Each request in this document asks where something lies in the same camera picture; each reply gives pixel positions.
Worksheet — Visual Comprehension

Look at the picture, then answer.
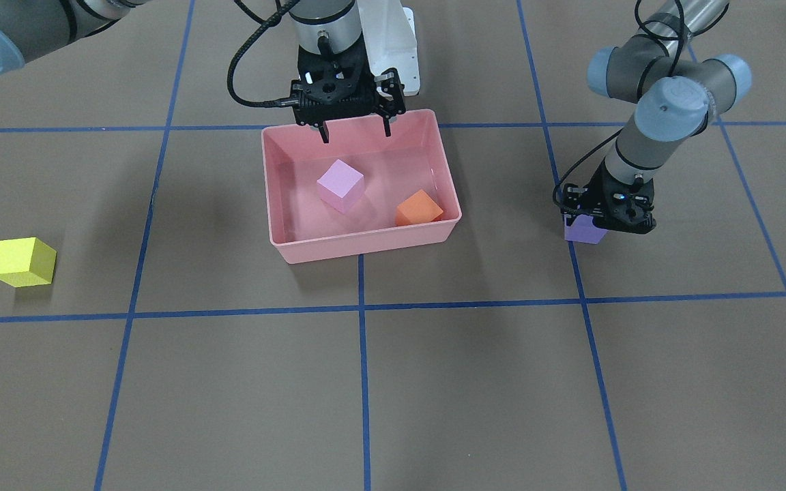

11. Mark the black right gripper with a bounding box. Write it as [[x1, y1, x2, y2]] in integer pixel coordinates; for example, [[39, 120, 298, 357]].
[[290, 41, 406, 144]]

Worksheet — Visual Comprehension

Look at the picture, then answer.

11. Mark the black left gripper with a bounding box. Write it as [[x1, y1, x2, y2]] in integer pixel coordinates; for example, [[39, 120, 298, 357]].
[[554, 162, 657, 235]]

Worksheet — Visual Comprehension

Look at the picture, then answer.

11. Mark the purple foam block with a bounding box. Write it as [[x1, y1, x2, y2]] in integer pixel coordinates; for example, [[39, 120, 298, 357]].
[[564, 215, 609, 245]]

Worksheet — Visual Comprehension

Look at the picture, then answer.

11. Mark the pink foam block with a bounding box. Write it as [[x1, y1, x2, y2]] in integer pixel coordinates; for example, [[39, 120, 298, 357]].
[[316, 160, 366, 214]]

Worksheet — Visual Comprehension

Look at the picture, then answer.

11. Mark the orange foam block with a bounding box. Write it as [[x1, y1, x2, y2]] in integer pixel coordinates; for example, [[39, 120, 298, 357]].
[[395, 189, 445, 226]]

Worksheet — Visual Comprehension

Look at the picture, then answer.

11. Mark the yellow foam block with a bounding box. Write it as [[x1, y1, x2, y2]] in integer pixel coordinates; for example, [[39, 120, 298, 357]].
[[0, 237, 57, 287]]

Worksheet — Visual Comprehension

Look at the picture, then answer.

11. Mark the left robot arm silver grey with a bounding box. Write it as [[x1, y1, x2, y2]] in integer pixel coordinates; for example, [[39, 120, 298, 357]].
[[552, 1, 754, 243]]

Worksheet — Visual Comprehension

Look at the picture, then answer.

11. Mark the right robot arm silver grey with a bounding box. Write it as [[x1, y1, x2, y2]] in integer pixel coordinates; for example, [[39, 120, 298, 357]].
[[0, 1, 421, 142]]

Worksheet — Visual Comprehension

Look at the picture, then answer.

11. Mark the pink plastic bin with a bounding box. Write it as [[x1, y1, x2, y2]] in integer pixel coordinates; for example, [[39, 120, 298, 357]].
[[261, 109, 462, 264]]

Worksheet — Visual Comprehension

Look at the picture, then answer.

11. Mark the white camera pillar with base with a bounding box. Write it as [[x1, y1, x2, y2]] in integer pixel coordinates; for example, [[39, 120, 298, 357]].
[[356, 1, 421, 97]]

